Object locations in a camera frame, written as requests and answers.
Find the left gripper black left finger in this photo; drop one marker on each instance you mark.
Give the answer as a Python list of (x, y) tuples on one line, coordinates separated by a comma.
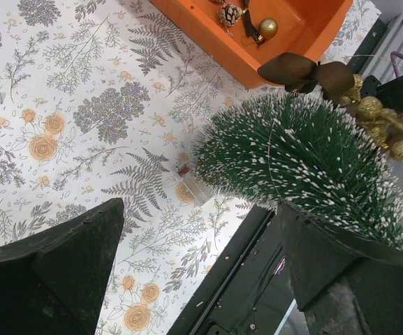
[(54, 282)]

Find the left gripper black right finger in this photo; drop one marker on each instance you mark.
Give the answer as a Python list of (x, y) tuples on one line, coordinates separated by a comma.
[(342, 283)]

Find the small green christmas tree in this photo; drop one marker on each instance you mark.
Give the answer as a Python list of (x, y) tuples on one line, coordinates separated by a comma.
[(302, 150)]

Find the gold berry ribbon sprig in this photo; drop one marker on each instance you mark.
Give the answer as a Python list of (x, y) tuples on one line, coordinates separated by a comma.
[(339, 85)]

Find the clear battery box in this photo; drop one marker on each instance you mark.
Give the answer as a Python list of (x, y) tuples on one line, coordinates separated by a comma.
[(201, 193)]

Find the orange plastic bin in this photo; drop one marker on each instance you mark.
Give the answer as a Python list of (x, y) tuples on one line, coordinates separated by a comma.
[(305, 27)]

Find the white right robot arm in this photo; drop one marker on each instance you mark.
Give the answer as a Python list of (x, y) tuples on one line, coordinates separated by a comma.
[(390, 93)]

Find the floral patterned table mat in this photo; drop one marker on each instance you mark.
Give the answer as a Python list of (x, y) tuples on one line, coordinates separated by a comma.
[(100, 99)]

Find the gold ball ornament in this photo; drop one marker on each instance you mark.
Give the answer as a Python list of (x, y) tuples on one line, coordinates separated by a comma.
[(268, 28)]

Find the brown ribbon bow ornament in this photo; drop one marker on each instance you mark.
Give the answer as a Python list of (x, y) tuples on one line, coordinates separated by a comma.
[(250, 30)]

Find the frosted pine cone ornament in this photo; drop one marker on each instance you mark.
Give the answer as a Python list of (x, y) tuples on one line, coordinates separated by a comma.
[(229, 14)]

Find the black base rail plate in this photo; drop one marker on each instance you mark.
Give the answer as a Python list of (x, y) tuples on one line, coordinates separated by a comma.
[(247, 291)]

